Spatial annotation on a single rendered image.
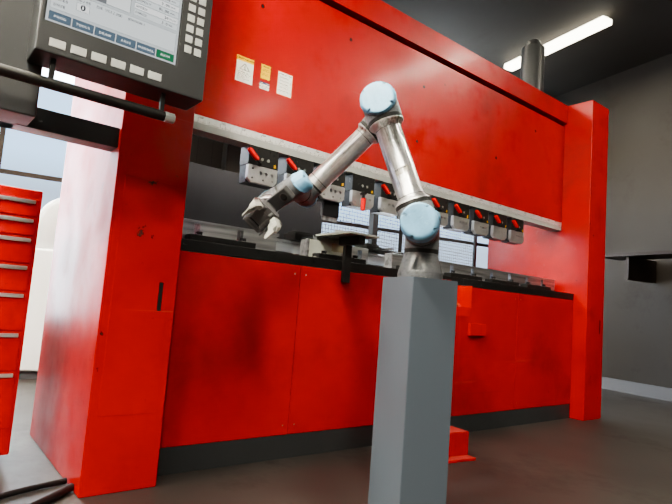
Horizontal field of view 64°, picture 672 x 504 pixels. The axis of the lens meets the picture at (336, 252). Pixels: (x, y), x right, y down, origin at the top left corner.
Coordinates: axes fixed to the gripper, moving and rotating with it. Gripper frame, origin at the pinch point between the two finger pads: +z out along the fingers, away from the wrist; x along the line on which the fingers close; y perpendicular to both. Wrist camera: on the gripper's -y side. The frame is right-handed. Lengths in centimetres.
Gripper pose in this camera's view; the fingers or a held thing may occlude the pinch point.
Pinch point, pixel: (265, 217)
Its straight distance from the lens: 153.1
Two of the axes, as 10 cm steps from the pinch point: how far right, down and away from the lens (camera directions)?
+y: -7.3, 6.6, 1.7
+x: -6.8, -6.9, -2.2
